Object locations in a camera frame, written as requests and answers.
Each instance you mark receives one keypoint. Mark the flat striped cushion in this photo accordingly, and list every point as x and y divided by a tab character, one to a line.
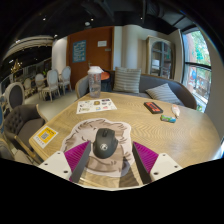
163	94

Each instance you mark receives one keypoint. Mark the cat-shaped mouse pad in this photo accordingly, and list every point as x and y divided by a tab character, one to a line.
80	133

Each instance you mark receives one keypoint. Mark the group of white chairs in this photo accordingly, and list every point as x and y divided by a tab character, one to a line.
53	81

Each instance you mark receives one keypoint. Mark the clear shaker bottle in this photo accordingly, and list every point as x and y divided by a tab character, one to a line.
95	83

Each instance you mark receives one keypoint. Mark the dark grey tufted armchair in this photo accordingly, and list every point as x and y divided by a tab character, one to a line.
20	125

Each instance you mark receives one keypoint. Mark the large striped cushion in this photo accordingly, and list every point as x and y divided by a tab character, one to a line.
127	80

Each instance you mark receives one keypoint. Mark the black computer mouse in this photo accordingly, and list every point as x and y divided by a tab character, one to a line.
105	144

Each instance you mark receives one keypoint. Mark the white wall notice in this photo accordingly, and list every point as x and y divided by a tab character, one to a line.
102	43

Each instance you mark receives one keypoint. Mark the small green packet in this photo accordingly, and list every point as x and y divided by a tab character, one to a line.
168	118

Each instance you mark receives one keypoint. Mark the grey curved sofa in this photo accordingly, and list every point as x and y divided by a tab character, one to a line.
186	95

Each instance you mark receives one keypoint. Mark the black bag with orange top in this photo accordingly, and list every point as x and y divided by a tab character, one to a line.
106	81

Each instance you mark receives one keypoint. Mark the oval-back grey chair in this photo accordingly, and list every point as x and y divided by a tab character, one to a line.
15	96

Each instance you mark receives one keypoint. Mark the yellow and white card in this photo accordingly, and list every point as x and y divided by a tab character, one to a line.
45	136

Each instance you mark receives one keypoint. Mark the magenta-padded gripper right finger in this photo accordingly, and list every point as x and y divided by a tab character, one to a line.
146	159

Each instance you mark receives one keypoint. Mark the blue wall poster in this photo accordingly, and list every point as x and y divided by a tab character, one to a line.
79	51

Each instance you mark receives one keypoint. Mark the arched glass-door cabinet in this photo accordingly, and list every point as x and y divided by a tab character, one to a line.
161	56

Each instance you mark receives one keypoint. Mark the large framed window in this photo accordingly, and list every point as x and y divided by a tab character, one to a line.
198	66

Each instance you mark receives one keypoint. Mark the white sticker sheet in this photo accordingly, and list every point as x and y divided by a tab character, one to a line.
96	106

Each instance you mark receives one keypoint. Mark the small clear plastic bottle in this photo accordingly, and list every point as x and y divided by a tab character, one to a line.
175	110

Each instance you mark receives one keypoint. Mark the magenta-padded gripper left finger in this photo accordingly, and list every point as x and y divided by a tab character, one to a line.
78	157

